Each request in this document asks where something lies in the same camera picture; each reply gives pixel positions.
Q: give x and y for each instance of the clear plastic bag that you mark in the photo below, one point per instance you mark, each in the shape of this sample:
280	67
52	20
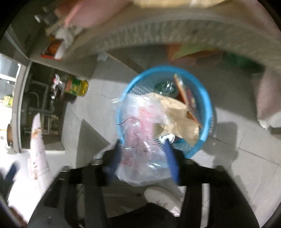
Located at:
143	158

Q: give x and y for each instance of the white shoe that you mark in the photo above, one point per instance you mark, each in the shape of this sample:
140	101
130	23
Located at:
164	199

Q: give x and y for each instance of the floral tablecloth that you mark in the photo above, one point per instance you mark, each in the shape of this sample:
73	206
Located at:
31	184

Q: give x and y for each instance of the red snack wrapper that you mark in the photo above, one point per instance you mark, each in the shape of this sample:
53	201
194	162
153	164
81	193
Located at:
187	98

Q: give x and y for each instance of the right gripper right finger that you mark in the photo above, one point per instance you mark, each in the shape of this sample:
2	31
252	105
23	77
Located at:
228	207

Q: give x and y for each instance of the cooking oil bottle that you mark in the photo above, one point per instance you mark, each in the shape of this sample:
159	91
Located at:
69	84

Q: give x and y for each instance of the blue plastic trash basket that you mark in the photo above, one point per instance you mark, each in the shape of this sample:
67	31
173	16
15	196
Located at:
144	84

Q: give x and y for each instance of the brown paper napkin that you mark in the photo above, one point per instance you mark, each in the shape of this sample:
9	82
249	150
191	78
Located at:
172	119

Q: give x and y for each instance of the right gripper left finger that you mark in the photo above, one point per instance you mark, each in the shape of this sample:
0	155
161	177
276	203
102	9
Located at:
57	207

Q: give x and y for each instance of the green snack bag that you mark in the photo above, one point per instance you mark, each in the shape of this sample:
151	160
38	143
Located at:
166	88

